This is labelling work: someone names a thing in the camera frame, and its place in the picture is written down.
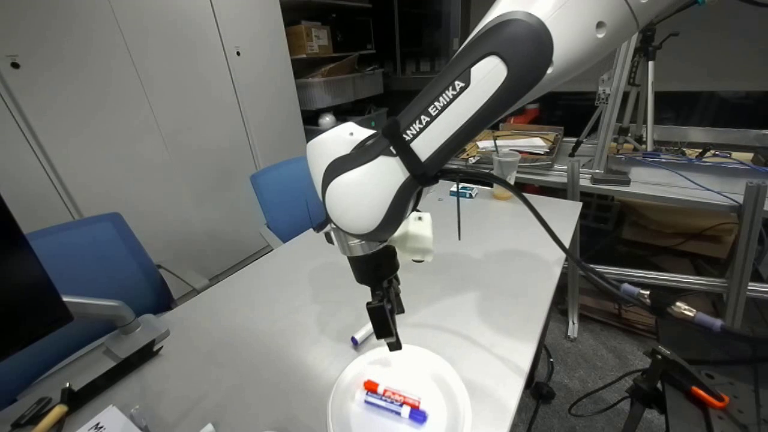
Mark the orange marker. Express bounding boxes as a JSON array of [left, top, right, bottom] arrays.
[[360, 377, 425, 408]]

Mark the aluminium frame post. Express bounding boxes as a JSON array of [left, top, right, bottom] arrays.
[[588, 33, 645, 187]]

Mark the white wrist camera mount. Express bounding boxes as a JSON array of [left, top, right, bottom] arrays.
[[391, 211, 437, 265]]

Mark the clear plastic cup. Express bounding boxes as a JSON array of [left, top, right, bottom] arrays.
[[491, 150, 524, 201]]

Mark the printed paper sheet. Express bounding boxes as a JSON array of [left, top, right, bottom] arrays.
[[74, 403, 143, 432]]

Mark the grey camera tripod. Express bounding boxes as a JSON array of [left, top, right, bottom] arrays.
[[570, 15, 683, 161]]

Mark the black monitor clamp base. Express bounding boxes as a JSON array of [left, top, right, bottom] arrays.
[[59, 335, 167, 414]]

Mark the aluminium bench leg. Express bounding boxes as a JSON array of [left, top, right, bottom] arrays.
[[723, 179, 768, 335]]

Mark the small blue chair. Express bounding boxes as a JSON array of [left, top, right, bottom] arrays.
[[248, 153, 332, 245]]

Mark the wooden handled hammer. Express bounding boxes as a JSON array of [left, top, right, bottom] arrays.
[[11, 383, 77, 432]]

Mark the black monitor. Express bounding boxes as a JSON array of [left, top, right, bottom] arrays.
[[0, 194, 74, 363]]

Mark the cardboard box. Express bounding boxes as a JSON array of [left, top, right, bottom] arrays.
[[287, 19, 333, 59]]

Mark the cluttered workbench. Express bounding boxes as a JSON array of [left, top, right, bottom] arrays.
[[464, 119, 768, 211]]

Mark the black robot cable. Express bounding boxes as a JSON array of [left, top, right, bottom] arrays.
[[434, 167, 768, 338]]

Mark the white cabinet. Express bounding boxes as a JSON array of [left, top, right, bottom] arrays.
[[0, 0, 311, 283]]

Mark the white round plate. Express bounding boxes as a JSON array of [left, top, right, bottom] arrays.
[[324, 342, 474, 432]]

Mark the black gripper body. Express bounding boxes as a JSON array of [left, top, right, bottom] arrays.
[[343, 239, 403, 307]]

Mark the large blue chair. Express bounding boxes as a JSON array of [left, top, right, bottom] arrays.
[[0, 211, 179, 411]]

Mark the black tripod orange handle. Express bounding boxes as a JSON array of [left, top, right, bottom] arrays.
[[566, 343, 735, 432]]

